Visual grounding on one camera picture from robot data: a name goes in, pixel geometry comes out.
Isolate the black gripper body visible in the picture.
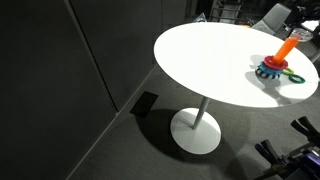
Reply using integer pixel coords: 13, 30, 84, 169
283, 5, 309, 28

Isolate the orange stacking peg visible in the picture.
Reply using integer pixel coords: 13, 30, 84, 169
271, 35, 301, 64

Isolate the grey chair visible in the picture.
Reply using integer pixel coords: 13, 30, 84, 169
251, 3, 293, 36

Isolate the black metal rack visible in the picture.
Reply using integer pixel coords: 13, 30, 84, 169
209, 0, 244, 24

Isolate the grey triangular object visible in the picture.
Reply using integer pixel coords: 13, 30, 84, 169
193, 12, 208, 24

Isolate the black blue spring clamp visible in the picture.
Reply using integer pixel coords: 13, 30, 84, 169
290, 115, 320, 148
254, 139, 285, 168

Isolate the white round table base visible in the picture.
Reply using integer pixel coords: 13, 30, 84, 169
170, 107, 222, 155

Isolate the black floor plate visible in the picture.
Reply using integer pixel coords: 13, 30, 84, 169
129, 91, 160, 119

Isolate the red stacking ring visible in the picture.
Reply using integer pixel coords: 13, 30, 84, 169
263, 55, 289, 71

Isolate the yellow green ring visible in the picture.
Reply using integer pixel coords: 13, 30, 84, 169
282, 67, 295, 76

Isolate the blue stacking ring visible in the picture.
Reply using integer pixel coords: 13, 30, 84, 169
258, 62, 284, 76

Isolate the black white striped ring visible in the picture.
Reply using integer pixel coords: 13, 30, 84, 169
255, 67, 281, 80

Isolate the white table pedestal leg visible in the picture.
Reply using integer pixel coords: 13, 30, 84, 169
191, 96, 212, 131

